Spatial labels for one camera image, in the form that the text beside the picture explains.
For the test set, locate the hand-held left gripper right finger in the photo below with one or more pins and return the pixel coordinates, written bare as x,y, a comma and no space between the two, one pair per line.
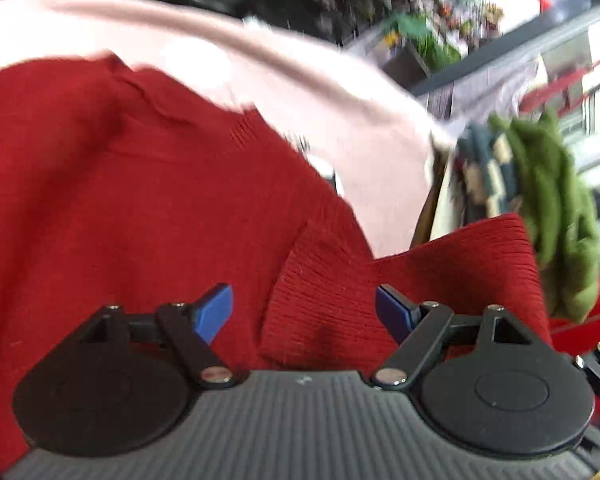
391,310

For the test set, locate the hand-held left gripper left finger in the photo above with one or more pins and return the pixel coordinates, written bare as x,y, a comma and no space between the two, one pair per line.
216,312

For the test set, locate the red knit sweater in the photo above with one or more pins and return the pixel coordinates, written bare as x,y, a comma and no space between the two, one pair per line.
130,200

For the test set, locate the checkered cloth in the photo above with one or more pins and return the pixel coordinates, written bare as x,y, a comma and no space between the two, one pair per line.
485,170

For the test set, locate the green cloth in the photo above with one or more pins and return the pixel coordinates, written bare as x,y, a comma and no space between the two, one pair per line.
555,200

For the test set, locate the pink dotted blanket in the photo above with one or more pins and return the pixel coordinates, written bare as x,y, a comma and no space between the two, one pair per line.
330,110

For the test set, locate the green plant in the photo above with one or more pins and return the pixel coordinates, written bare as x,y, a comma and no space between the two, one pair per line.
425,40

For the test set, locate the red basket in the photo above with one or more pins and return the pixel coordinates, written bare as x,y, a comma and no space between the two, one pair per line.
562,87

